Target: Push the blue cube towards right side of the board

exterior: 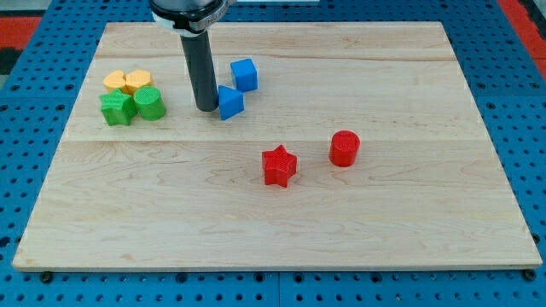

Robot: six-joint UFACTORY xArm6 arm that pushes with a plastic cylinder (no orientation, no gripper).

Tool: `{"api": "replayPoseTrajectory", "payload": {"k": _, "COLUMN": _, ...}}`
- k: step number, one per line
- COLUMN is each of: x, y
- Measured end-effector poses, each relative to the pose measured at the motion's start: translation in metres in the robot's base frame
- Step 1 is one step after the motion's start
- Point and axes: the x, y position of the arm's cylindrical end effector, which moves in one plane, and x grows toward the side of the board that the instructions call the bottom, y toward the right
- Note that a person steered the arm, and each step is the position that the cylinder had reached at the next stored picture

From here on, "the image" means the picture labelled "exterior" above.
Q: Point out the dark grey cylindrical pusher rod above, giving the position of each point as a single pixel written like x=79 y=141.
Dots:
x=198 y=56

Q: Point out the blue cube block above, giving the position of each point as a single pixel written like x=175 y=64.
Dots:
x=244 y=75

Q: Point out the light wooden board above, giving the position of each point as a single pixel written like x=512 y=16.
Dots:
x=186 y=192

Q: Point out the blue triangular prism block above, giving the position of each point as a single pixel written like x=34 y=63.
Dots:
x=230 y=101

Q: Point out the yellow hexagon block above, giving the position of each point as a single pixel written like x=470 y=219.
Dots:
x=137 y=79

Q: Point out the green cylinder block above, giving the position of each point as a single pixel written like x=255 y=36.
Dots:
x=149 y=103

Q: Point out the yellow heart block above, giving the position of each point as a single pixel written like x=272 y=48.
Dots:
x=115 y=81

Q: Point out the green star block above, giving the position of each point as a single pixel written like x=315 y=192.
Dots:
x=118 y=108

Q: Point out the red star block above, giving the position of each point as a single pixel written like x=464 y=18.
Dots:
x=278 y=166

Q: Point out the red cylinder block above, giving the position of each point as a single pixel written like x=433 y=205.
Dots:
x=344 y=148

